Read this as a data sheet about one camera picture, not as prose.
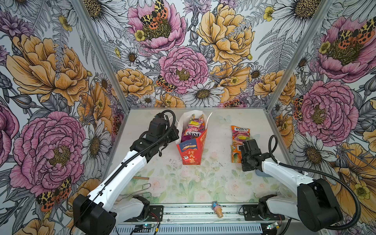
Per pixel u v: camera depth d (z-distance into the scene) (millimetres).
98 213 369
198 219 732
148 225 711
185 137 881
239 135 1020
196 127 848
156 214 730
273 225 715
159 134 559
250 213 739
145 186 833
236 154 925
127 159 477
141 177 870
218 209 735
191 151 806
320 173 454
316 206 415
